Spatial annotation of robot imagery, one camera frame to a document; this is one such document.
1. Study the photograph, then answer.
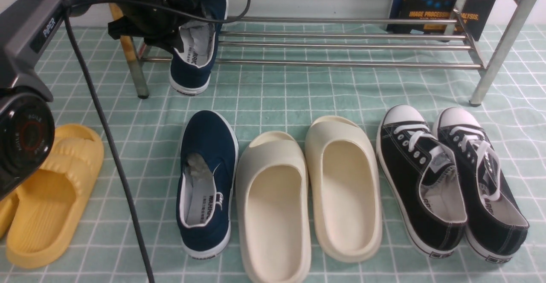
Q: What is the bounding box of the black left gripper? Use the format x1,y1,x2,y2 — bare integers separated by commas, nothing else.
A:
108,0,197,54

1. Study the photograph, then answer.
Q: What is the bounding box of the navy slip-on shoe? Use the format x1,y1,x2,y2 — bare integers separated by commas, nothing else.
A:
175,110,239,260
169,0,228,96

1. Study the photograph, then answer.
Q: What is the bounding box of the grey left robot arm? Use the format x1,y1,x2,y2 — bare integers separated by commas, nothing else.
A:
0,0,200,198

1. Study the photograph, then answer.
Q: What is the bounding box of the metal shoe rack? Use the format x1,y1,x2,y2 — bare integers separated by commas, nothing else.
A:
107,0,546,106

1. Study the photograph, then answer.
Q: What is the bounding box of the right yellow slipper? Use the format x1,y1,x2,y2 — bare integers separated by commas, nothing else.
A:
6,123,104,268

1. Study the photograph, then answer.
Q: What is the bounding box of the yellow slipper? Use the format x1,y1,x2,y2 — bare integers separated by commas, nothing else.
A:
6,123,104,268
0,190,19,238

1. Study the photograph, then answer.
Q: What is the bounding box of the left cream slide slipper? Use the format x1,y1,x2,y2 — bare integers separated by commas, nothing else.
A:
235,131,311,283

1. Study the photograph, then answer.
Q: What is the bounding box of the cream slide slipper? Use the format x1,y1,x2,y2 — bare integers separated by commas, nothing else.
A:
235,131,311,283
305,115,382,263

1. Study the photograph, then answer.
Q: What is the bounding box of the right cream slide slipper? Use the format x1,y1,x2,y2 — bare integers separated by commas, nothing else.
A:
305,115,382,263

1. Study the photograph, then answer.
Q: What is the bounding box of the left yellow slipper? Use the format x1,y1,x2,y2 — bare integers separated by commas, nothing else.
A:
0,190,19,238

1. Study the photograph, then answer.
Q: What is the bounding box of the dark image processing book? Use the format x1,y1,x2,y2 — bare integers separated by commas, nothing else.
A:
386,0,495,41

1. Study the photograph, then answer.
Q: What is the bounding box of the green checked cloth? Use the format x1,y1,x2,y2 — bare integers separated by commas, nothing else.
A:
1,25,546,283

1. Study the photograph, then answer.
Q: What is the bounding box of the left black canvas sneaker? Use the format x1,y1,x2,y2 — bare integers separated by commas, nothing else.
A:
376,105,468,259

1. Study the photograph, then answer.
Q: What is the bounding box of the black canvas sneaker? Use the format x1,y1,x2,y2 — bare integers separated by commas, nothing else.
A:
376,105,468,259
433,107,530,264

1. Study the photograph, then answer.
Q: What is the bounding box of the right black canvas sneaker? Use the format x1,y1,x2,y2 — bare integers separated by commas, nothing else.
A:
433,107,530,264

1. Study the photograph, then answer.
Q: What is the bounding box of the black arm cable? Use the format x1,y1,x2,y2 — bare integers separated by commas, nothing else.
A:
63,0,251,283

